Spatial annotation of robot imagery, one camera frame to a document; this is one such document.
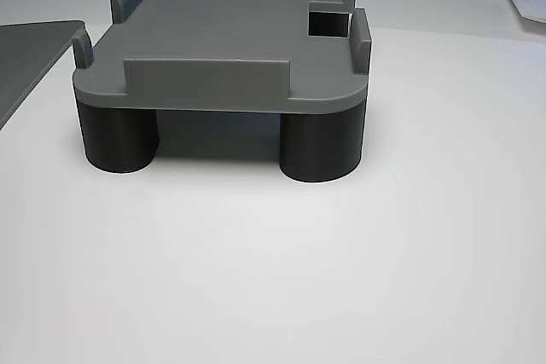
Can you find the light grey sheet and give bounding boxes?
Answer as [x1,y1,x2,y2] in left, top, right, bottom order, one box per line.
[503,0,546,23]

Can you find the dark grey flat plate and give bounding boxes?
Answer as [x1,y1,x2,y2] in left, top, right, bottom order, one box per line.
[0,20,86,130]

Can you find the grey holder with black legs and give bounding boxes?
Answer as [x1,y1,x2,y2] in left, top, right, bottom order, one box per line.
[71,0,373,184]

